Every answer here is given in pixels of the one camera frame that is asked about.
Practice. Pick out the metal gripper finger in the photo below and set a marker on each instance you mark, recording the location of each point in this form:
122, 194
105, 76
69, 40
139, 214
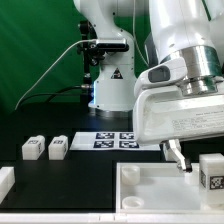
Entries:
184, 164

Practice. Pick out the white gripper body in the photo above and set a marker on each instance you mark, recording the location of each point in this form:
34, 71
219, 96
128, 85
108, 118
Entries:
163, 114

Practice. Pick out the white square tabletop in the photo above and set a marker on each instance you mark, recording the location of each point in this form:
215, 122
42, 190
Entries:
160, 188

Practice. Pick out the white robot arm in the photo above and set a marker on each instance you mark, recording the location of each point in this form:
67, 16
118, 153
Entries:
180, 28

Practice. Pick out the white sheet with markers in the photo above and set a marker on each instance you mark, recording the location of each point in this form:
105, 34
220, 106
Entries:
108, 141

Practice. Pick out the white left obstacle block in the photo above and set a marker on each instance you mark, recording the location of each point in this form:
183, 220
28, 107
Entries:
7, 180

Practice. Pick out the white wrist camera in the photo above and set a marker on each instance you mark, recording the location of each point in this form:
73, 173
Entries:
164, 74

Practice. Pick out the white front rail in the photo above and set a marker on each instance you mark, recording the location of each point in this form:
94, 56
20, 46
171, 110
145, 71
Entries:
10, 218

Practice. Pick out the black camera stand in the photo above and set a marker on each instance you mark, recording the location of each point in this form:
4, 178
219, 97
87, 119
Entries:
92, 55

